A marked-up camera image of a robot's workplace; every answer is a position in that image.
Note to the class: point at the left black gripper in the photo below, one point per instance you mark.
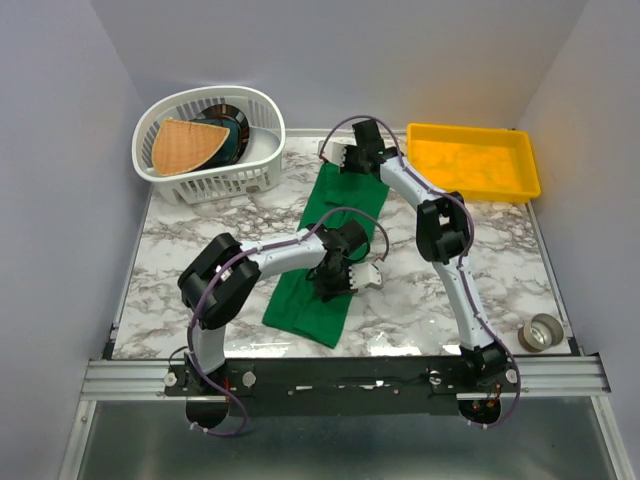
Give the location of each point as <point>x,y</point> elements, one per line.
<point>327,294</point>

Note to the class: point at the white plastic laundry basket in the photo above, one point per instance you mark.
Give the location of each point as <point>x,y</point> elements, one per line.
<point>259,165</point>

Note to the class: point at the tape roll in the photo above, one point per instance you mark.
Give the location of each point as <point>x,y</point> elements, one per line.
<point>541,333</point>

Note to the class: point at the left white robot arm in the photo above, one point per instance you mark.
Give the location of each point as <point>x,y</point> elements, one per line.
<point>219,281</point>

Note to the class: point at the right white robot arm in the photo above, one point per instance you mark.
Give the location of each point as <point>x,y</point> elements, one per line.
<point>444,235</point>

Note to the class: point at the green t shirt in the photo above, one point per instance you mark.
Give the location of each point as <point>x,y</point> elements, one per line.
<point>294,306</point>

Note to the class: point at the yellow plastic tray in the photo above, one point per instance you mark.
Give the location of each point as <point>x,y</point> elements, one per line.
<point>483,164</point>

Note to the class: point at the orange woven fan mat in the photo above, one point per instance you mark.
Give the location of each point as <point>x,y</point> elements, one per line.
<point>183,146</point>

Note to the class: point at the dark teal round plate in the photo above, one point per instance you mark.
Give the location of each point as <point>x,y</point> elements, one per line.
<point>234,147</point>

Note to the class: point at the aluminium frame rail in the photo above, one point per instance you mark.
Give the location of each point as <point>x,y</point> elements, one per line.
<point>145,380</point>

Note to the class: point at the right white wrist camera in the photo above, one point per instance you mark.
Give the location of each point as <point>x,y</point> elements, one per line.
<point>336,153</point>

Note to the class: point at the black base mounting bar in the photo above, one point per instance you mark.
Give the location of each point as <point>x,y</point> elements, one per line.
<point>338,386</point>

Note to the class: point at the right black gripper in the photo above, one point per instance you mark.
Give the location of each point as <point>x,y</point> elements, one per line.
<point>349,150</point>

